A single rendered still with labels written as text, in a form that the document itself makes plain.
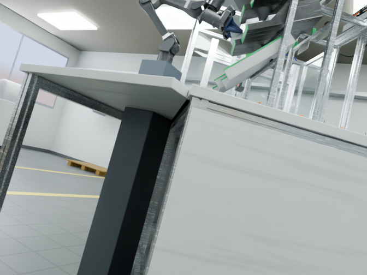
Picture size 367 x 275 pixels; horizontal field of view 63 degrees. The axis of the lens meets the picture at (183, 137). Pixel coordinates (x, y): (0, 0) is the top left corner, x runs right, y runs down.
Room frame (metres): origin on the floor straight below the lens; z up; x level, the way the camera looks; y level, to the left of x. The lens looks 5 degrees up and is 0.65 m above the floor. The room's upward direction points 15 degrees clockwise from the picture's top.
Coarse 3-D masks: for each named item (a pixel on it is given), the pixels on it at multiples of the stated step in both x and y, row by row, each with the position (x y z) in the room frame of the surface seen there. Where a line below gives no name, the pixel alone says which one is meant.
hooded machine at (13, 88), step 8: (0, 80) 6.07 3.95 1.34; (8, 80) 6.05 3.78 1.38; (0, 88) 6.00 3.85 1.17; (8, 88) 5.95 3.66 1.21; (16, 88) 6.09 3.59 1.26; (0, 96) 5.94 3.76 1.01; (8, 96) 5.96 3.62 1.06; (16, 96) 6.10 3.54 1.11; (0, 104) 5.83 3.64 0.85; (8, 104) 5.95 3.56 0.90; (0, 112) 5.87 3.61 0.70; (8, 112) 5.99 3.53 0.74; (0, 120) 5.90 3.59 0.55; (8, 120) 6.03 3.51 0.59; (0, 128) 5.94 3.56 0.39; (0, 136) 5.98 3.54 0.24; (0, 144) 6.02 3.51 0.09
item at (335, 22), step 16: (336, 0) 1.05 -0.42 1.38; (288, 16) 1.01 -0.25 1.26; (336, 16) 1.03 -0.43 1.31; (288, 32) 1.01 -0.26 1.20; (336, 32) 1.03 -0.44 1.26; (288, 64) 1.35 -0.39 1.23; (272, 80) 1.02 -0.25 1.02; (320, 80) 1.03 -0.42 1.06; (272, 96) 1.02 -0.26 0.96; (320, 96) 1.03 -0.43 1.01
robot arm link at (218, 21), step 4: (224, 12) 1.19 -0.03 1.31; (228, 12) 1.19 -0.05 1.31; (212, 16) 1.27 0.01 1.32; (216, 16) 1.27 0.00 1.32; (220, 16) 1.27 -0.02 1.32; (224, 16) 1.19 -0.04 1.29; (212, 20) 1.27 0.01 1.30; (216, 20) 1.27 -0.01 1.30; (220, 20) 1.20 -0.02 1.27; (224, 20) 1.19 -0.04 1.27; (212, 24) 1.28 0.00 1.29; (216, 24) 1.28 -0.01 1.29; (220, 24) 1.22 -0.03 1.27; (220, 28) 1.28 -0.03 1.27; (224, 36) 1.34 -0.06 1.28
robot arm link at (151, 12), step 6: (144, 6) 1.35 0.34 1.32; (150, 6) 1.34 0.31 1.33; (144, 12) 1.42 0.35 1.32; (150, 12) 1.35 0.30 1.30; (156, 18) 1.34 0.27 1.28; (156, 24) 1.34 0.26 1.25; (162, 24) 1.33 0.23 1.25; (162, 30) 1.33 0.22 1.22; (162, 36) 1.33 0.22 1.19; (168, 36) 1.31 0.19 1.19; (174, 36) 1.30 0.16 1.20; (174, 42) 1.30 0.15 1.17; (174, 48) 1.31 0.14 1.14; (174, 54) 1.36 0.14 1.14
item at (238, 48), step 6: (294, 36) 1.21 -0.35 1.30; (234, 42) 1.21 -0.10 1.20; (240, 42) 1.20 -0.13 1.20; (258, 42) 1.21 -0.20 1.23; (264, 42) 1.22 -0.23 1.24; (234, 48) 1.24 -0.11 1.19; (240, 48) 1.25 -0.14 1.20; (246, 48) 1.26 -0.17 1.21; (252, 48) 1.27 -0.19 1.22; (258, 48) 1.28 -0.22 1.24; (234, 54) 1.31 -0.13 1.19; (240, 54) 1.32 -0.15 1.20
